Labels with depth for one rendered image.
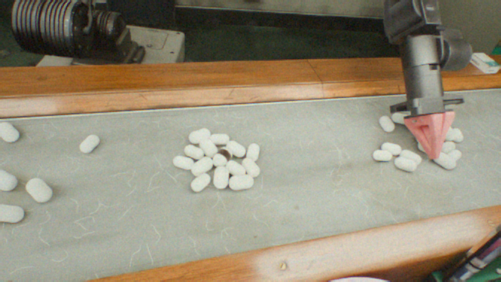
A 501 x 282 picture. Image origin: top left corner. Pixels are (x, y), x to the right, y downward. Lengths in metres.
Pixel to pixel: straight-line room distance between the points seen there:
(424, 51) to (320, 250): 0.37
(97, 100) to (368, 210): 0.47
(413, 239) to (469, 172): 0.23
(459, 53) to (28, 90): 0.72
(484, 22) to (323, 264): 2.02
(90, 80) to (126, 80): 0.06
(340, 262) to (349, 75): 0.43
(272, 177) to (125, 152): 0.23
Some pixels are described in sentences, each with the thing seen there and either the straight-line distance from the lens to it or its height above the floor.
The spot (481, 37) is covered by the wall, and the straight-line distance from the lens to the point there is 2.31.
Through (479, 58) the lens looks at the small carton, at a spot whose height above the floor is 0.78.
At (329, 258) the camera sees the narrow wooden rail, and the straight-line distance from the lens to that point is 0.44.
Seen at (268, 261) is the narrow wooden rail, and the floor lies 0.76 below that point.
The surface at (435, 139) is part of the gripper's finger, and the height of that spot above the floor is 0.79.
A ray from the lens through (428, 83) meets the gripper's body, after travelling 0.63.
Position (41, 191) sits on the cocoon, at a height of 0.76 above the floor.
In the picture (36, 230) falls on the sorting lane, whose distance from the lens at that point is 0.49.
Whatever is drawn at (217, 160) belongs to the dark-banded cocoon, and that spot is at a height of 0.76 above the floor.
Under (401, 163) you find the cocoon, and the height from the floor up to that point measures 0.76.
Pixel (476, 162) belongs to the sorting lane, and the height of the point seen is 0.74.
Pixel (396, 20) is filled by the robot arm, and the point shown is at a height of 0.91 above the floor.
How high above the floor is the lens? 1.13
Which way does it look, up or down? 43 degrees down
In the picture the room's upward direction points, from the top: 10 degrees clockwise
